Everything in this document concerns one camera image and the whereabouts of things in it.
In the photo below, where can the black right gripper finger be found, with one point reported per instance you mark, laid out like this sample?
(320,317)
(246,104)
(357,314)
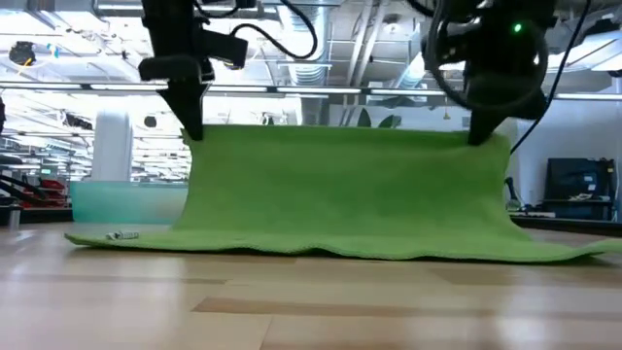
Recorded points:
(486,126)

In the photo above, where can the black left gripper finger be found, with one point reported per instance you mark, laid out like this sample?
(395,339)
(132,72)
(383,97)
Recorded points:
(189,107)

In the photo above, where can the green microfiber towel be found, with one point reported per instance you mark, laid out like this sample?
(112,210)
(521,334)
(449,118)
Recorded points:
(340,194)

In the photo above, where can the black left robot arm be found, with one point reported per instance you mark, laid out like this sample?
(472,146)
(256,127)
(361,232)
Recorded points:
(170,14)

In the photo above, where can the teal plastic basket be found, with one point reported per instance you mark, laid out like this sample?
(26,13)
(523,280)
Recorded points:
(121,201)

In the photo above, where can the white round pillar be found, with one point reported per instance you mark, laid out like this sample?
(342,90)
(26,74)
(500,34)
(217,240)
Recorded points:
(112,146)

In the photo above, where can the large green leafy plant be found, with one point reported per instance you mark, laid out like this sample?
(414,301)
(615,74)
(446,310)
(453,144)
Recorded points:
(389,120)

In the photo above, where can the long ceiling light bar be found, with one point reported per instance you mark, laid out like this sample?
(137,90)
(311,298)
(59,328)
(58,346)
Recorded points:
(316,90)

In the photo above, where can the silver ventilation duct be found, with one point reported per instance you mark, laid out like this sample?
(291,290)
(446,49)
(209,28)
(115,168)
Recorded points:
(311,68)

